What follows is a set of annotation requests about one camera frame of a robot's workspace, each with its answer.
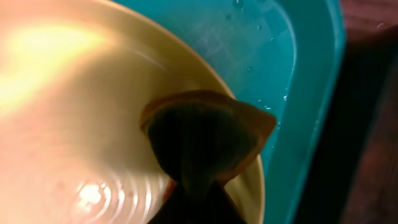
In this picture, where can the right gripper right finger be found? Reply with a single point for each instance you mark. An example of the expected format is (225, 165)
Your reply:
(220, 209)

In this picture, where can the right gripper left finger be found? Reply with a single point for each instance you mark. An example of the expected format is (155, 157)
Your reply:
(177, 209)

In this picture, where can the green yellow sponge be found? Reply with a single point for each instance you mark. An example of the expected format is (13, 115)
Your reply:
(205, 136)

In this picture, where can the yellow green rimmed plate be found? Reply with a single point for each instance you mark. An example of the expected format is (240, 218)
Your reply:
(75, 77)

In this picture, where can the teal plastic tray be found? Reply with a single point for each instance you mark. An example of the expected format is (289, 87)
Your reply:
(282, 56)

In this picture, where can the black rectangular water tray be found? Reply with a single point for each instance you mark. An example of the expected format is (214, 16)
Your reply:
(355, 101)

